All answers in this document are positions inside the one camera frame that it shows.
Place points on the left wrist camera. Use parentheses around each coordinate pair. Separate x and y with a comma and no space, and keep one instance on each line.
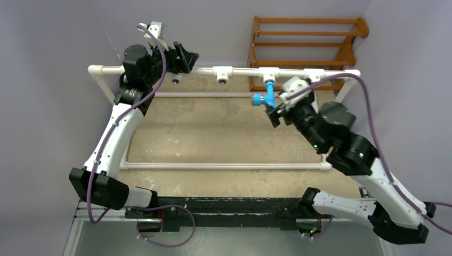
(158,30)

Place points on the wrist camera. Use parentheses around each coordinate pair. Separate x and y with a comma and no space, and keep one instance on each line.
(158,30)
(290,89)

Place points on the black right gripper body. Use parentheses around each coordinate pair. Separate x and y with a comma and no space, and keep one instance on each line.
(297,114)

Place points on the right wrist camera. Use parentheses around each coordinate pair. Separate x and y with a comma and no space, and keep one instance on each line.
(290,89)

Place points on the blue plastic water faucet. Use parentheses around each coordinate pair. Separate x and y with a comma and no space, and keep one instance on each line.
(267,99)

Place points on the wooden rack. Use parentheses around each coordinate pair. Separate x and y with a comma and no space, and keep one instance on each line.
(340,40)

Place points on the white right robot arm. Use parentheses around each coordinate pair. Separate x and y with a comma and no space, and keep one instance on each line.
(386,212)

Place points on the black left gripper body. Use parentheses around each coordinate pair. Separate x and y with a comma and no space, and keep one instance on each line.
(173,65)

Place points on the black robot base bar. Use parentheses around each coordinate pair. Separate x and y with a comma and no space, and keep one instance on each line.
(286,214)

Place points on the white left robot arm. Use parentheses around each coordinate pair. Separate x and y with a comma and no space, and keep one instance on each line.
(140,75)

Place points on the white PVC pipe frame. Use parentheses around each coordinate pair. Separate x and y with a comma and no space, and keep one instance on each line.
(219,74)

